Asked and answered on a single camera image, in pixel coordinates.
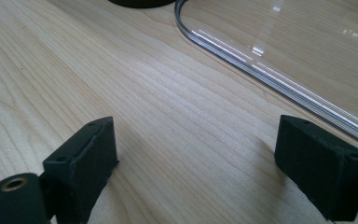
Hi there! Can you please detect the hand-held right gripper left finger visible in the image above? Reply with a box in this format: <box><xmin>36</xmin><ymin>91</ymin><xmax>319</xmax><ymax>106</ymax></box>
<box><xmin>42</xmin><ymin>116</ymin><xmax>119</xmax><ymax>224</ymax></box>

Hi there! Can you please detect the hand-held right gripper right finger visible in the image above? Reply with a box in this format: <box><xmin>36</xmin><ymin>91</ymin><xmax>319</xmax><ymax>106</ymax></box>
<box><xmin>273</xmin><ymin>114</ymin><xmax>358</xmax><ymax>222</ymax></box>

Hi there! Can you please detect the clear acrylic board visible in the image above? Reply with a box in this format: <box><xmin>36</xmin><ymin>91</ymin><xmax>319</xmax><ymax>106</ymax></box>
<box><xmin>173</xmin><ymin>0</ymin><xmax>358</xmax><ymax>153</ymax></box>

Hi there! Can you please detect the black round base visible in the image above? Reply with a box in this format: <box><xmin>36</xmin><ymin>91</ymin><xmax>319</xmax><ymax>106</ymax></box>
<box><xmin>107</xmin><ymin>0</ymin><xmax>178</xmax><ymax>9</ymax></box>

